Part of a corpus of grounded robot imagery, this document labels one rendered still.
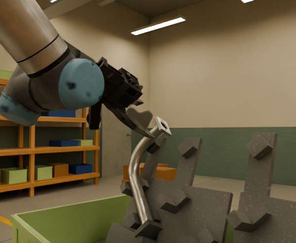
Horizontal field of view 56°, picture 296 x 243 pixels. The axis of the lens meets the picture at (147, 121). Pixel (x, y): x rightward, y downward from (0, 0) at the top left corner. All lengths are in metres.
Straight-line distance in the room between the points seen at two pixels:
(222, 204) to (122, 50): 7.45
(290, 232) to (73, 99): 0.39
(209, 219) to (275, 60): 6.45
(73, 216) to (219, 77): 6.74
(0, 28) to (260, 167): 0.47
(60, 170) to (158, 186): 5.15
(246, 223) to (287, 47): 6.53
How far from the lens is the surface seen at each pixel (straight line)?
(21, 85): 0.53
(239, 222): 0.50
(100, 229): 0.87
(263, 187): 0.55
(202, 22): 7.98
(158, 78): 8.40
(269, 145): 0.55
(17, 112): 0.53
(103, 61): 0.62
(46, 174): 5.66
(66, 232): 0.82
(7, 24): 0.42
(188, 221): 0.63
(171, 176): 5.35
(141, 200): 0.70
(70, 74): 0.42
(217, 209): 0.60
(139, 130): 0.66
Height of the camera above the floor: 1.16
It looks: 2 degrees up
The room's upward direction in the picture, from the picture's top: straight up
